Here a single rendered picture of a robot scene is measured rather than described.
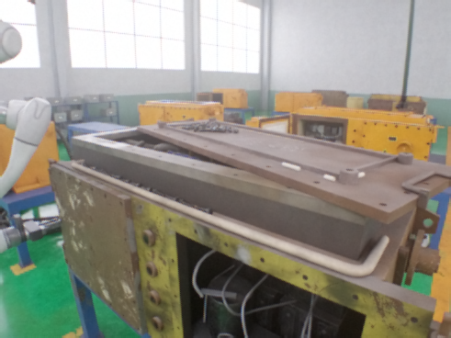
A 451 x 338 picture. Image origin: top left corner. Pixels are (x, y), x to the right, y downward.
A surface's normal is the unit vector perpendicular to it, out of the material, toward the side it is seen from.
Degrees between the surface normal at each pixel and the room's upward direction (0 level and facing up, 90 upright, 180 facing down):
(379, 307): 90
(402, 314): 90
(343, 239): 90
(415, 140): 90
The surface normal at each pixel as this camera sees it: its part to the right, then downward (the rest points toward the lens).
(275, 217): -0.64, 0.22
